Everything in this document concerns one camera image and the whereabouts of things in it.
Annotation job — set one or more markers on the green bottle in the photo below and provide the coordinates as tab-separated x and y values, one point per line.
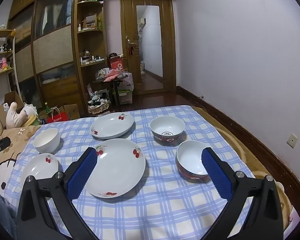
47	107

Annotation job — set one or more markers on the pink plastic bag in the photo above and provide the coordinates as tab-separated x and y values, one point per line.
111	75

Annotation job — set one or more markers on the clear storage box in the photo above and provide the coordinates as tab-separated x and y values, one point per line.
123	97

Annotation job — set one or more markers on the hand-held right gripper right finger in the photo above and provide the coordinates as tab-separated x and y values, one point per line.
216	175

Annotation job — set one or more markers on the grey fleece cloth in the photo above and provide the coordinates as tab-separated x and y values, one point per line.
0	212

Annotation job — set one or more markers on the wooden wardrobe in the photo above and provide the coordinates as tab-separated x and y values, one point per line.
52	45

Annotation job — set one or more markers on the white cherry print plate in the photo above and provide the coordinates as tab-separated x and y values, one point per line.
110	126
115	172

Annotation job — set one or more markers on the wooden corner shelf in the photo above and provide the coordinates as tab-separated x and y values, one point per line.
91	45

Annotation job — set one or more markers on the wicker basket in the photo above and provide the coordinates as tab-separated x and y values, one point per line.
98	108

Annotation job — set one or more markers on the white plastic bag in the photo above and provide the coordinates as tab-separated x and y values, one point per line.
127	80

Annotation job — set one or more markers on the cardboard box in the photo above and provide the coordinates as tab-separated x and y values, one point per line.
13	98
72	111

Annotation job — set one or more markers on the row of small figurines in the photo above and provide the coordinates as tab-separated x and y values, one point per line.
0	47

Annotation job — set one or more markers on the plain white bowl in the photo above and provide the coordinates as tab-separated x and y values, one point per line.
46	141

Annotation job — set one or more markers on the wooden door with mirror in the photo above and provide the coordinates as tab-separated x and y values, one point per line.
130	17

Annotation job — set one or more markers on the blue checked cloth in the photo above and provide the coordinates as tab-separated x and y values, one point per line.
165	205

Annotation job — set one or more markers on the white ceramic bowl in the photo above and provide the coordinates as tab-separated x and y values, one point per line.
167	127

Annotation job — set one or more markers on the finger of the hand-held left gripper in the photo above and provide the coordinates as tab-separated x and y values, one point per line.
2	143

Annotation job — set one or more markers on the red paper bag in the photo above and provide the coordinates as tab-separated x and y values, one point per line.
57	117

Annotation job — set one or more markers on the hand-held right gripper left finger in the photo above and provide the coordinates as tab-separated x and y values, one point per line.
82	172

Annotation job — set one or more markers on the pink white plush toy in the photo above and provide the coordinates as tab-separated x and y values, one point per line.
16	117

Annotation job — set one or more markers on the wooden display shelf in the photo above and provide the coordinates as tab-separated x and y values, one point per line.
1	52

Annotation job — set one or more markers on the small black table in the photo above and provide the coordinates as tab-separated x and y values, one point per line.
115	82

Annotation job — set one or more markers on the small cherry print plate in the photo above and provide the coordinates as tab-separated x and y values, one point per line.
37	170

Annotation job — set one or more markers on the wall socket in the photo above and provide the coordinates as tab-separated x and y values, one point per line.
292	140

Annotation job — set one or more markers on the red box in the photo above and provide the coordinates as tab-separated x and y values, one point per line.
117	63

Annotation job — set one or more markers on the red patterned porcelain bowl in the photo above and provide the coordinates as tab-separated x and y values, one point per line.
190	162

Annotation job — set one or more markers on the pile of socks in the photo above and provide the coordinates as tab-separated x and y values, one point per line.
98	96

